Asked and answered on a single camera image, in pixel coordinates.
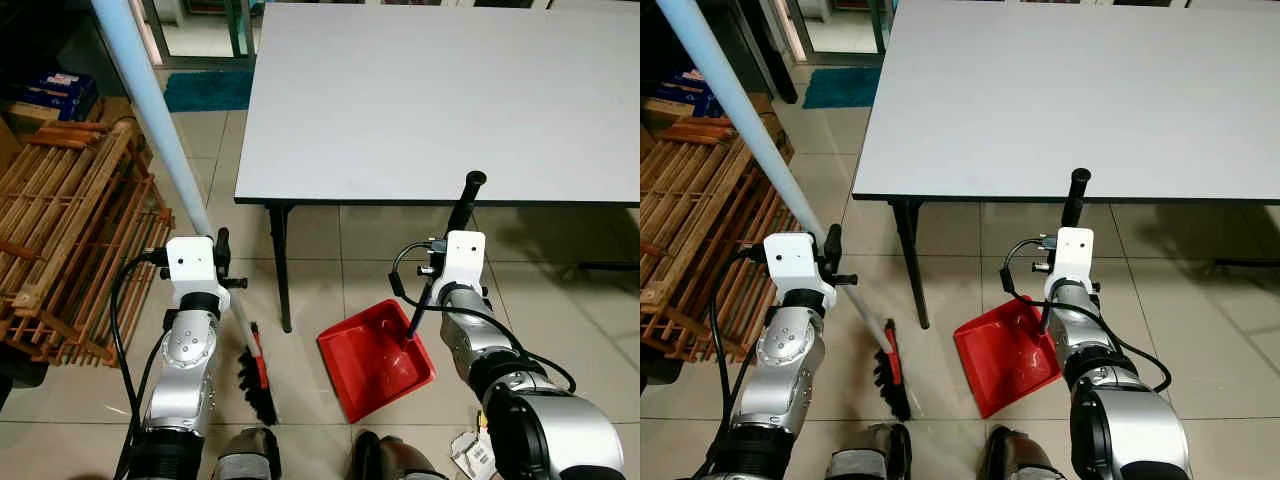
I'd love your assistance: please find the teal floor mat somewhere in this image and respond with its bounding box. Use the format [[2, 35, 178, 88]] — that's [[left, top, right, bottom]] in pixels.
[[162, 67, 257, 114], [799, 65, 887, 111]]

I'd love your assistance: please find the pale handled red black broom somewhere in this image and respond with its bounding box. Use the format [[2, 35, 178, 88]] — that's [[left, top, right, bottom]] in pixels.
[[655, 0, 914, 422], [88, 0, 282, 427]]

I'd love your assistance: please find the wooden slatted rack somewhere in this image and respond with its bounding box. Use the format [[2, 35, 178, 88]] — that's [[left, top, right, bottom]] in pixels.
[[640, 116, 803, 353], [0, 118, 177, 370]]

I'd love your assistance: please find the robot left leg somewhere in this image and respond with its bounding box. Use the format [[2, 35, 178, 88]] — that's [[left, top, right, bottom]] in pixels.
[[214, 424, 285, 480], [827, 421, 914, 480]]

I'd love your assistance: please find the white top black leg table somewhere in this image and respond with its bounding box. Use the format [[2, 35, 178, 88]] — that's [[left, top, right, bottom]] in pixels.
[[232, 0, 641, 334], [851, 0, 1280, 332]]

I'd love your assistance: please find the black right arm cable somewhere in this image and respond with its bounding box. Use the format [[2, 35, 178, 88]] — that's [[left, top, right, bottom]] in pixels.
[[389, 238, 580, 397], [999, 235, 1174, 395]]

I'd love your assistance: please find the brown cardboard box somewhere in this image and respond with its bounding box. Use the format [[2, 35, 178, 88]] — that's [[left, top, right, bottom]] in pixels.
[[0, 95, 141, 151]]

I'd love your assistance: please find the white printed paper packet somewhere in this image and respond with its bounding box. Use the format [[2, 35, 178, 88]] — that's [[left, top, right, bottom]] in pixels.
[[449, 428, 499, 480]]

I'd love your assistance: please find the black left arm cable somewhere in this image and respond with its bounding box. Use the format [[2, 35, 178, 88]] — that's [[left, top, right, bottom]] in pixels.
[[107, 248, 173, 480], [704, 246, 773, 471]]

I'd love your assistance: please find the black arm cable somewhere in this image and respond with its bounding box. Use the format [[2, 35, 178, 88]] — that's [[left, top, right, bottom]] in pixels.
[[999, 235, 1174, 395], [389, 238, 580, 397], [107, 248, 173, 480], [704, 246, 773, 471]]

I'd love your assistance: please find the blue carton box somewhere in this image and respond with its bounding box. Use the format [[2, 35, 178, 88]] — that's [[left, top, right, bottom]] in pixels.
[[14, 68, 102, 124], [648, 64, 728, 120]]

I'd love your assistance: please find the red dustpan blue handle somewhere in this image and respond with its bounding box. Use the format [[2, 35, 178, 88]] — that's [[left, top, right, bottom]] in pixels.
[[315, 169, 490, 425], [951, 166, 1094, 420]]

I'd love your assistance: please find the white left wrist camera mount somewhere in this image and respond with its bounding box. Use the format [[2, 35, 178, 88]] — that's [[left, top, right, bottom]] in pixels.
[[762, 231, 837, 312], [164, 235, 224, 312]]

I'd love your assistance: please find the glass sliding door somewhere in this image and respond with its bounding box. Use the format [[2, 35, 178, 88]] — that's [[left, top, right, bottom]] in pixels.
[[783, 0, 898, 68], [133, 0, 269, 71]]

